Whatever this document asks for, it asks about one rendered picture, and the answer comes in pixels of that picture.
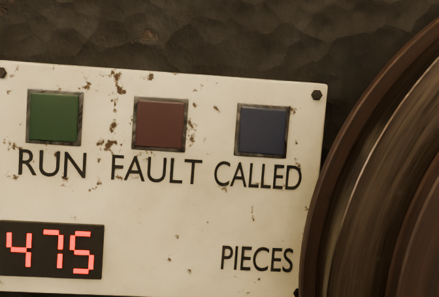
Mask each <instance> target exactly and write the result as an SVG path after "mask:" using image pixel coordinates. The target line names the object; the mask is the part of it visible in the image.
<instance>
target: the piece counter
mask: <svg viewBox="0 0 439 297"><path fill-rule="evenodd" d="M44 234H52V235H59V231H58V230H44ZM31 235H32V234H27V245H26V248H31ZM75 236H90V232H81V231H76V232H75ZM75 236H71V240H70V250H74V245H75ZM11 242H12V233H11V232H7V247H11ZM26 248H25V247H11V252H24V253H26ZM58 249H63V235H59V239H58ZM74 254H75V255H89V251H83V250H74ZM62 257H63V254H57V268H62ZM93 258H94V255H89V267H88V269H89V270H92V269H93ZM25 266H26V267H30V266H31V253H26V261H25ZM88 269H74V270H73V273H75V274H88Z"/></svg>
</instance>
